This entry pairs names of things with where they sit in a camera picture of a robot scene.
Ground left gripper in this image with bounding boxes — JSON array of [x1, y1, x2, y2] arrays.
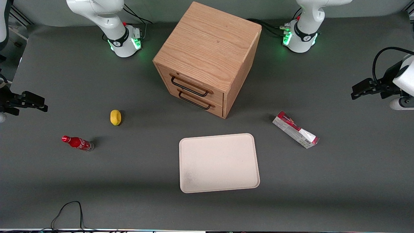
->
[[351, 60, 404, 100]]

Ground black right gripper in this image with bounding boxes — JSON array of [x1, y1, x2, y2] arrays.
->
[[0, 86, 49, 116]]

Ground red white cookie box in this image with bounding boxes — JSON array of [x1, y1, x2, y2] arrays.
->
[[272, 111, 320, 149]]

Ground beige rectangular tray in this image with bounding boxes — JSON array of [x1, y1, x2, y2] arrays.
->
[[179, 133, 260, 194]]

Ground red cola bottle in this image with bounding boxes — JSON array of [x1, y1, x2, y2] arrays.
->
[[61, 135, 95, 152]]

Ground yellow lemon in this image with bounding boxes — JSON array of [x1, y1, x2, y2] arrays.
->
[[110, 109, 122, 126]]

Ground oak wooden drawer cabinet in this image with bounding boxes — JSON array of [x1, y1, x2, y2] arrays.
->
[[153, 1, 262, 119]]

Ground thin black looped cable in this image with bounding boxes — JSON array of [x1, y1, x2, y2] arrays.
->
[[50, 201, 97, 232]]

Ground black left arm base cables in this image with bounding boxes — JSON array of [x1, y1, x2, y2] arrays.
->
[[247, 7, 303, 38]]

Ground black arm base cables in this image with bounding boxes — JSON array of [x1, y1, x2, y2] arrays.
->
[[247, 7, 303, 38], [122, 3, 153, 41]]

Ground black right arm base cables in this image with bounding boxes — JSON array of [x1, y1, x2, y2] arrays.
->
[[122, 3, 153, 41]]

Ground wooden drawer front, long handle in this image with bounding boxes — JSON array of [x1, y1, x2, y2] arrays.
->
[[158, 65, 224, 101]]

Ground wooden drawer front, short handle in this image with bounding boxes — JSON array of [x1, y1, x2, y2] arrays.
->
[[168, 87, 224, 118]]

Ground long black drawer handle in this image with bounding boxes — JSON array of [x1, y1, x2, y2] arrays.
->
[[170, 76, 209, 97]]

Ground short black drawer handle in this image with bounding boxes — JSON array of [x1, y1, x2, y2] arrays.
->
[[178, 91, 212, 110]]

